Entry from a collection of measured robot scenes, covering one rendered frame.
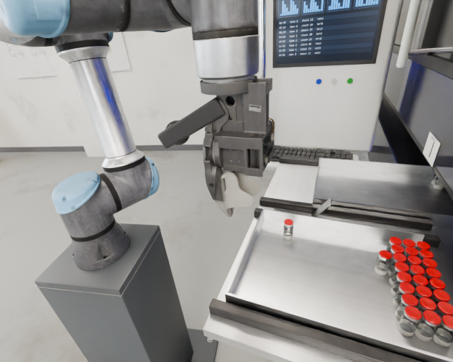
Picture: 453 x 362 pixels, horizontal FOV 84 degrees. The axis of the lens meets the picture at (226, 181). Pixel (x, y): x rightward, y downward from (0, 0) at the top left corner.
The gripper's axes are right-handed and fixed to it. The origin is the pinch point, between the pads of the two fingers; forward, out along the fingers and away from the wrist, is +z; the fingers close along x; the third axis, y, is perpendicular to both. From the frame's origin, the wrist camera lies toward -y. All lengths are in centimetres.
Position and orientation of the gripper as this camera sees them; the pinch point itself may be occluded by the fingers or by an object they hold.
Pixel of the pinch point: (225, 208)
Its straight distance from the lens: 41.8
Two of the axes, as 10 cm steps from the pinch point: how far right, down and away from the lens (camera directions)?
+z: 0.8, 8.7, 4.9
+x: 3.6, -4.8, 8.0
